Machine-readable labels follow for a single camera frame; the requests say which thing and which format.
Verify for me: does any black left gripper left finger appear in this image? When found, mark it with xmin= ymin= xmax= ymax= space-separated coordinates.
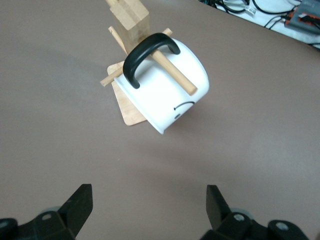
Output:
xmin=0 ymin=184 xmax=94 ymax=240

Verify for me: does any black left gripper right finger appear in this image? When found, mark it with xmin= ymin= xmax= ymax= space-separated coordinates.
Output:
xmin=199 ymin=184 xmax=311 ymax=240

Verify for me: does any white mug with black handle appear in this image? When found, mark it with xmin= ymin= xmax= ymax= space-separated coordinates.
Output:
xmin=113 ymin=32 xmax=210 ymax=135

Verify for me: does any wooden mug stand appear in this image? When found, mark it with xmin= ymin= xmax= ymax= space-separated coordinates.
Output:
xmin=99 ymin=0 xmax=198 ymax=127

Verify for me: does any grey and orange device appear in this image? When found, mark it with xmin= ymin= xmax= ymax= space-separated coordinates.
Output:
xmin=284 ymin=0 xmax=320 ymax=31

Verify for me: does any thin black cable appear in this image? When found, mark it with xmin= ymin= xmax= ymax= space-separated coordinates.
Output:
xmin=264 ymin=14 xmax=289 ymax=30

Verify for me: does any black cable with white tag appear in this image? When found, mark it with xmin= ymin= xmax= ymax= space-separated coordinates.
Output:
xmin=221 ymin=0 xmax=258 ymax=16

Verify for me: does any black looped cable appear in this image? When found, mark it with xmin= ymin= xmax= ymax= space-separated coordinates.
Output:
xmin=251 ymin=0 xmax=300 ymax=15

